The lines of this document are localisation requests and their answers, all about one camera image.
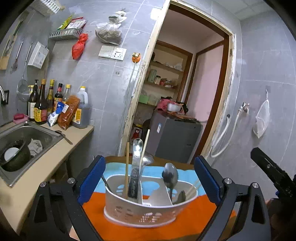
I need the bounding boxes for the clear bag dried goods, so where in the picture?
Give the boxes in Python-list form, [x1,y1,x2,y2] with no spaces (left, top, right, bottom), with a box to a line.
[95,11,127,46]

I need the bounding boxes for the orange wall hook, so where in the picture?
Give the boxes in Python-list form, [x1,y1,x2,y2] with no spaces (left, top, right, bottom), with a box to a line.
[132,52,141,63]

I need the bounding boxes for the wall water tap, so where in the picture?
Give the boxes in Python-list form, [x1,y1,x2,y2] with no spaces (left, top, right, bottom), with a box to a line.
[239,102,250,114]

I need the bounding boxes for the white wall basket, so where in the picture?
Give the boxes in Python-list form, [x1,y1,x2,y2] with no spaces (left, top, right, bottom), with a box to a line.
[31,0,61,17]

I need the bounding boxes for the striped colourful table cloth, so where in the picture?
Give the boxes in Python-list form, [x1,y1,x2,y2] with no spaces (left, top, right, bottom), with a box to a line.
[69,155,236,241]

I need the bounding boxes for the white bowl on washer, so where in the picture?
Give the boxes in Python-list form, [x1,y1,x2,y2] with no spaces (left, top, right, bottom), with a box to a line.
[167,103,182,113]

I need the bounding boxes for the white plastic utensil basket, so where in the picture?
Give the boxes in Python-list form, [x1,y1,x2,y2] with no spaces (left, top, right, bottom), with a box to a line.
[103,174,198,228]

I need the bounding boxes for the wire mesh strainer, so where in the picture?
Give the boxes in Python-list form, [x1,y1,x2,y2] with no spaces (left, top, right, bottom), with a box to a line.
[16,42,33,102]

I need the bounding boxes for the dark sauce bottle red label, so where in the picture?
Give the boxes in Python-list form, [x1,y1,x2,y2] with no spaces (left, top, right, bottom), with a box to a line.
[34,79,48,125]

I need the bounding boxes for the wooden cutting board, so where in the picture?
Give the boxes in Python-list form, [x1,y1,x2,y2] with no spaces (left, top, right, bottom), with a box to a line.
[0,20,23,70]

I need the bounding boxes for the red spice packet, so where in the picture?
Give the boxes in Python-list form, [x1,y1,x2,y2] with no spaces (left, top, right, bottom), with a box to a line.
[57,95,80,130]

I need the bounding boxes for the white wall switch socket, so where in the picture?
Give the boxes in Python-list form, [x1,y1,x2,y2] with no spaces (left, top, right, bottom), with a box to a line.
[98,45,126,61]

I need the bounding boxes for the red plastic bag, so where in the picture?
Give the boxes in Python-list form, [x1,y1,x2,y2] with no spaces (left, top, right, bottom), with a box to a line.
[71,33,88,60]

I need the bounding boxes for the black bowl in sink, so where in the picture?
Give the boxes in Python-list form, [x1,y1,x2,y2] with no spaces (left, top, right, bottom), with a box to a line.
[1,140,31,172]

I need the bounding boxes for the steel fork handle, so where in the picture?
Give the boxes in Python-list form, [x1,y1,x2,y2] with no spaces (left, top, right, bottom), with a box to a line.
[128,138,144,203]

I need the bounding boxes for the grey wall rack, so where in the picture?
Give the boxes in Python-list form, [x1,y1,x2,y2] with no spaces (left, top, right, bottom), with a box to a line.
[49,28,83,41]

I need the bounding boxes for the grey washing machine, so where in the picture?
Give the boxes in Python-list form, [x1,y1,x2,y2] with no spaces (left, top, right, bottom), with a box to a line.
[146,111,203,163]

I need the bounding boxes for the steel sink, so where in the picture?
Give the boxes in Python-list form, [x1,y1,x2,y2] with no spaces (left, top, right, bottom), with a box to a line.
[1,121,63,188]

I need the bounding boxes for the large soy sauce jug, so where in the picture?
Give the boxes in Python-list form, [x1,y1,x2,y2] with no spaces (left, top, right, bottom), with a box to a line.
[72,86,90,129]

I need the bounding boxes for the dark steel spoon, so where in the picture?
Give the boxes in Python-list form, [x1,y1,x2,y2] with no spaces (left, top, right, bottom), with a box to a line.
[162,163,179,200]

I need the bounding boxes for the white mesh bag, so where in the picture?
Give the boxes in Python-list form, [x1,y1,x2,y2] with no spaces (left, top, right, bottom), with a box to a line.
[252,89,270,138]

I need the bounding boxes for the white washer hose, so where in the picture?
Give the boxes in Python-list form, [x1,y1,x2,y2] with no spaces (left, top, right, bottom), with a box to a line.
[209,111,241,159]

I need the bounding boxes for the large steel spoon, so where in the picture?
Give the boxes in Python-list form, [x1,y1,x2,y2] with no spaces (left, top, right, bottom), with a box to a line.
[139,152,154,180]

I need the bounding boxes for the white wall box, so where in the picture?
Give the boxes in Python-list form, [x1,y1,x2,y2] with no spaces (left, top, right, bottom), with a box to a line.
[27,42,49,69]

